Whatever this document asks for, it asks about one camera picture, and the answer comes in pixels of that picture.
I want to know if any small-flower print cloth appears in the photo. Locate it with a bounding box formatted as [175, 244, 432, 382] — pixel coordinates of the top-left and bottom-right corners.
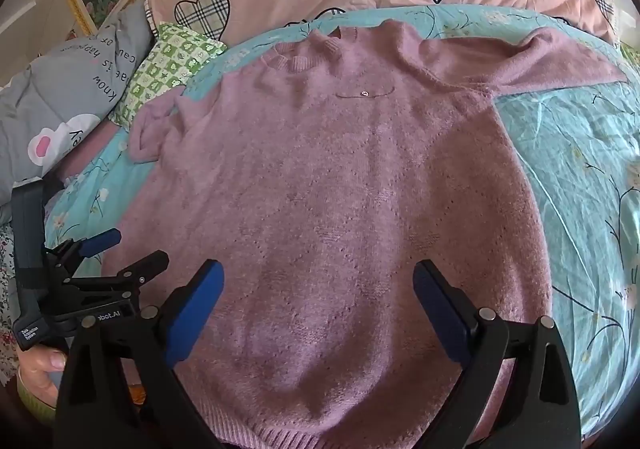
[0, 221, 26, 380]

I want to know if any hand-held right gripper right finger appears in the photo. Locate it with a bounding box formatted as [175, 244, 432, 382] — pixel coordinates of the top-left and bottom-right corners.
[412, 259, 583, 449]

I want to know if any grey printed quilt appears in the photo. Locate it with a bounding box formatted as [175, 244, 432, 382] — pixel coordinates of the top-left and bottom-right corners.
[0, 0, 153, 225]

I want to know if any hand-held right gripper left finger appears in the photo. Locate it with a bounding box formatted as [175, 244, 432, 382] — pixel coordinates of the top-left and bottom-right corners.
[54, 259, 226, 449]

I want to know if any plain pink pillow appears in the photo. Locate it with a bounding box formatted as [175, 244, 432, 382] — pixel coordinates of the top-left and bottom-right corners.
[55, 121, 126, 182]

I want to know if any person's left hand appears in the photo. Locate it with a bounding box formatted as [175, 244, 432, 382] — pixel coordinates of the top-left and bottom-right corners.
[17, 348, 68, 410]

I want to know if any person's left forearm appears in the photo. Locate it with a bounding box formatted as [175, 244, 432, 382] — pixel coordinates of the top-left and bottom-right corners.
[16, 371, 58, 427]

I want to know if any white panelled wardrobe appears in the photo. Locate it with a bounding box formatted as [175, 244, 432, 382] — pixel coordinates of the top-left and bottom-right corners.
[0, 0, 86, 94]

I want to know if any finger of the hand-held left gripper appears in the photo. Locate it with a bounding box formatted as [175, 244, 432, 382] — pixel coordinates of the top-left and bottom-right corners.
[87, 250, 170, 292]
[45, 228, 122, 275]

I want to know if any teal floral bedsheet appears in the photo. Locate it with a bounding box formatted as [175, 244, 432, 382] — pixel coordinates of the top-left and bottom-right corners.
[45, 4, 640, 430]

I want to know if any green checkered pillow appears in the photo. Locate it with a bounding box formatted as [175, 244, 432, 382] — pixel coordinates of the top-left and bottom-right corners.
[107, 21, 227, 127]

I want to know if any pink knitted sweater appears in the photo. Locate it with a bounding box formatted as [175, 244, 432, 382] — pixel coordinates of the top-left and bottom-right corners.
[102, 19, 628, 449]

